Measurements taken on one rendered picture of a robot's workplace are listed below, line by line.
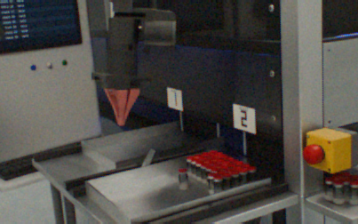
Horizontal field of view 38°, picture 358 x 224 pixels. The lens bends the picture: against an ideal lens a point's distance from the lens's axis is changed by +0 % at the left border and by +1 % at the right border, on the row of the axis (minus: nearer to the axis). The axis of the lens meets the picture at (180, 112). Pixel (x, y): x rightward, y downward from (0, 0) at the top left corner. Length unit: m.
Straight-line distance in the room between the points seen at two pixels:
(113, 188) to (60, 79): 0.74
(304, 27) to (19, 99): 1.09
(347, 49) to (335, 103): 0.12
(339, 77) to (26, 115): 1.11
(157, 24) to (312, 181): 0.48
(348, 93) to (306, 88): 0.13
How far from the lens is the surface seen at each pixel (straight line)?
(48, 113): 1.90
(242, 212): 1.08
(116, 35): 0.95
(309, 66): 1.09
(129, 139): 1.62
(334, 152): 1.04
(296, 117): 1.10
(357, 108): 1.21
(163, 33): 0.95
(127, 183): 1.27
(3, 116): 1.83
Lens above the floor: 1.33
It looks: 13 degrees down
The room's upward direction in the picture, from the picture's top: 4 degrees counter-clockwise
